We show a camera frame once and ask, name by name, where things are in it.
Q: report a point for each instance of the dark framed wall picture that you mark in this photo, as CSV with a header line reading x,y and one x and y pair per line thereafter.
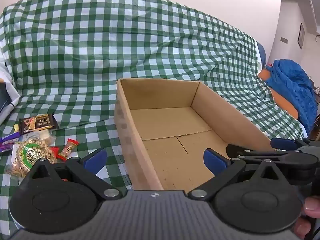
x,y
301,36

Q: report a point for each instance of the person's right hand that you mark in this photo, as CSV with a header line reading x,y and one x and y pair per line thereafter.
x,y
311,207

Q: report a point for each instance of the brown cardboard box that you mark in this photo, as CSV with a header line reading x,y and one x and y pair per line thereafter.
x,y
170,125

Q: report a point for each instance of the clear bag of peanuts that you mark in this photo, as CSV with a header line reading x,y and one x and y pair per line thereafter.
x,y
27,156

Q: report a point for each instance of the grey wall switch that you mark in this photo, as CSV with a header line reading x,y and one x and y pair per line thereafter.
x,y
284,39

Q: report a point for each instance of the wooden side table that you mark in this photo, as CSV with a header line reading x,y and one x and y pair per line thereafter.
x,y
317,107

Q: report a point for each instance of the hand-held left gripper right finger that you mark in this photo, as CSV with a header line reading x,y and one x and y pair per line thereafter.
x,y
213,161

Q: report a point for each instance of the blue sofa cushion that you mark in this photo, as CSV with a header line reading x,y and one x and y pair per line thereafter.
x,y
261,55

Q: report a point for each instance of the small red object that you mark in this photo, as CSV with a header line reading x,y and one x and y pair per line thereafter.
x,y
270,65

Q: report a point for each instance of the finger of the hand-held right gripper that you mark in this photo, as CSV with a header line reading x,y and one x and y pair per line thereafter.
x,y
260,153
282,144

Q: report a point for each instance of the green checked cloth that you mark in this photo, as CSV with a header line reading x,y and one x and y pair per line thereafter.
x,y
100,55

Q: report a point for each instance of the red candy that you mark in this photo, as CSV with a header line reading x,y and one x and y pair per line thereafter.
x,y
57,153
68,148

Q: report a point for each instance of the orange sofa cushion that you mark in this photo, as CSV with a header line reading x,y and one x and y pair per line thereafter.
x,y
281,98

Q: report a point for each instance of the purple snack packet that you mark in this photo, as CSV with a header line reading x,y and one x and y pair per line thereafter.
x,y
8,140

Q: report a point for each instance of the white wafer packet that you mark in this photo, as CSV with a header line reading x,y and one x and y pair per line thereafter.
x,y
46,135

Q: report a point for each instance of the blue denim cloth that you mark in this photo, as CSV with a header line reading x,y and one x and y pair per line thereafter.
x,y
3,97

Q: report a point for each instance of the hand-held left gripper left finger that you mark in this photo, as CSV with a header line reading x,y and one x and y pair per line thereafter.
x,y
96,161

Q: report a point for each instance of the blue puffer jacket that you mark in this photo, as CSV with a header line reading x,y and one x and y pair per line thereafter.
x,y
292,92

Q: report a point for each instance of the dark brown snack bar packet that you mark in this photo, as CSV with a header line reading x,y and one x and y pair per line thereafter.
x,y
37,123

